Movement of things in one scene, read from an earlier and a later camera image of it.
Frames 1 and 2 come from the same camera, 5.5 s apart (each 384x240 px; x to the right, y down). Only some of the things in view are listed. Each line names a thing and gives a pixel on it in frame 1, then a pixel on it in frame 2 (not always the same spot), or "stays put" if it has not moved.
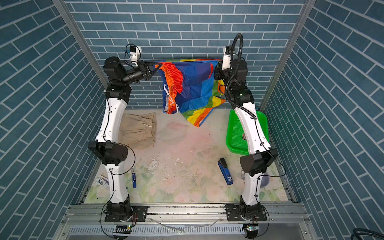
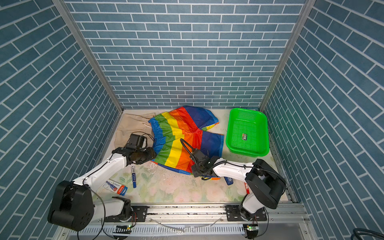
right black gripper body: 225,75 → 197,170
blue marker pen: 133,177 stays put
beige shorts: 136,131 stays put
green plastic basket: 235,136 stays put
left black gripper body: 134,76 → 145,155
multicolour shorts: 190,87 → 177,132
